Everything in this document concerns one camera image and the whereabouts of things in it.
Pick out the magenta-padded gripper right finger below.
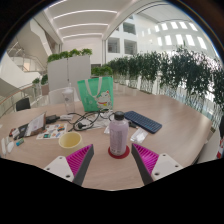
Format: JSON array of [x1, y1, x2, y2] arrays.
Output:
[[131, 143, 184, 186]]

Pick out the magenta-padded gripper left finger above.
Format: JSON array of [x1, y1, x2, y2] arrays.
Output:
[[43, 143, 95, 187]]

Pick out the purple drink bottle black cap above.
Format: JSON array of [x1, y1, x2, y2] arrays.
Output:
[[108, 111, 130, 157]]

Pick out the clear plastic water bottle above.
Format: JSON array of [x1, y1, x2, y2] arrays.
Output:
[[61, 87, 77, 115]]

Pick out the pale yellow mug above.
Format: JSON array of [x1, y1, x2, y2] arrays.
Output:
[[58, 130, 84, 156]]

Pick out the colourful sticker sheet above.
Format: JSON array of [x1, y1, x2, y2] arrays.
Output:
[[35, 123, 68, 140]]

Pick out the clear plastic packet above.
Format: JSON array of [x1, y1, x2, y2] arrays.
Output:
[[129, 127, 149, 144]]

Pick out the flat round red coaster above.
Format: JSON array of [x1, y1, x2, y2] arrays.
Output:
[[107, 144, 131, 160]]

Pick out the black charger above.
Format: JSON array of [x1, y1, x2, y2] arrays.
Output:
[[44, 114, 61, 125]]

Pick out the tablet in brown case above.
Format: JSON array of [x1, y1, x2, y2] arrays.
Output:
[[23, 111, 48, 138]]

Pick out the black flat case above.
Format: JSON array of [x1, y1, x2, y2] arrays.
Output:
[[14, 123, 30, 140]]

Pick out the white packet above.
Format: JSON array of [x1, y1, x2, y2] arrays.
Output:
[[12, 129, 22, 140]]

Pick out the red black chair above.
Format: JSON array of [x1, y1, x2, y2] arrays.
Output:
[[215, 114, 224, 160]]

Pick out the black office chair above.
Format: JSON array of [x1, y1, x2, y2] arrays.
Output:
[[15, 97, 32, 112]]

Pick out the green tote bag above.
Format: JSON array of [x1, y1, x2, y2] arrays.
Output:
[[77, 76, 115, 113]]

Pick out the brown planter with plants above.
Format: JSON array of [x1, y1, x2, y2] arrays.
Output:
[[31, 73, 50, 96]]

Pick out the white cabinet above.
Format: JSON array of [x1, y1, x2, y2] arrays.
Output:
[[46, 54, 92, 93]]

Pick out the green hedge plant row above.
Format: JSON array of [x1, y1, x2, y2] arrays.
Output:
[[106, 46, 224, 114]]

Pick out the dark planter with plants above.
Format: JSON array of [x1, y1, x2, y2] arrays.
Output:
[[90, 64, 114, 78]]

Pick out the green plants on cabinet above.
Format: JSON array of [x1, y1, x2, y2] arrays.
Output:
[[46, 48, 94, 64]]

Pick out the black cable bundle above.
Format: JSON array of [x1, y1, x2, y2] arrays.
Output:
[[66, 109, 116, 132]]

